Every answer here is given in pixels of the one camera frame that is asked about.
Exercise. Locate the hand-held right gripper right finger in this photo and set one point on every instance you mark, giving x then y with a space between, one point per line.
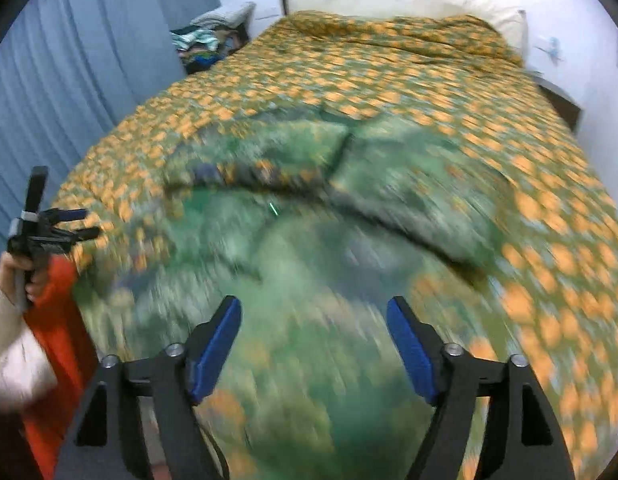
414 350

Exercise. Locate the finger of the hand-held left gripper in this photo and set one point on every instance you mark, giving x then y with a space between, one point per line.
69 215
81 234

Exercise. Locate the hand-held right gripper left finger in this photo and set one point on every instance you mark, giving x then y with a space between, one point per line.
214 350

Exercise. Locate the green landscape print jacket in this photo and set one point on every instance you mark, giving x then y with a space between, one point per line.
299 285

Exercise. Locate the pile of mixed clothes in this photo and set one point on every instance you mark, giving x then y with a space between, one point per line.
209 42

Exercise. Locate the person's left hand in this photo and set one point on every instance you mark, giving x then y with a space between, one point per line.
11 270

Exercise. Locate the blue-grey curtain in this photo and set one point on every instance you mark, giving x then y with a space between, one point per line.
79 75

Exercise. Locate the orange floral green blanket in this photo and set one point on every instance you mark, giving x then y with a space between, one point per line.
439 100

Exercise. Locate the dark wooden nightstand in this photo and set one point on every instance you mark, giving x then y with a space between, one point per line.
564 102

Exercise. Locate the cream pillow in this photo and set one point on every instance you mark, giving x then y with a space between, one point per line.
389 2

